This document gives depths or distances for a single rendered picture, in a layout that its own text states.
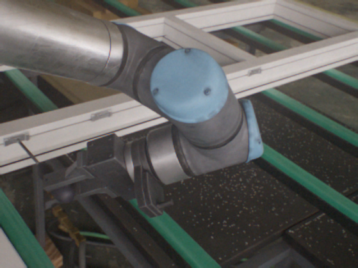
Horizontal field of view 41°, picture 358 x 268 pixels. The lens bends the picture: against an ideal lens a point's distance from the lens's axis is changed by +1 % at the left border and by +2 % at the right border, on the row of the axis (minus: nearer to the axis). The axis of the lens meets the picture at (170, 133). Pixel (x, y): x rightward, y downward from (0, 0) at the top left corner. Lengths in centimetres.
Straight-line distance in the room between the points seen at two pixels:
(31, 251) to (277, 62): 88
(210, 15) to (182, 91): 118
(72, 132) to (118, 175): 29
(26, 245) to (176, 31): 95
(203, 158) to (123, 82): 16
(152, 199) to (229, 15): 121
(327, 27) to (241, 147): 123
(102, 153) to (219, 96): 23
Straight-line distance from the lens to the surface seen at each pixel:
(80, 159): 75
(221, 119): 61
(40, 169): 85
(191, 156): 69
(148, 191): 70
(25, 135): 95
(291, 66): 146
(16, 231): 84
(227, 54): 140
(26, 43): 54
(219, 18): 178
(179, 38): 155
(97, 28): 61
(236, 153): 69
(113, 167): 73
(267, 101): 136
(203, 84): 57
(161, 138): 71
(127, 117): 108
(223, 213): 131
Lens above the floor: 144
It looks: 32 degrees down
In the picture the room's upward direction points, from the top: 7 degrees clockwise
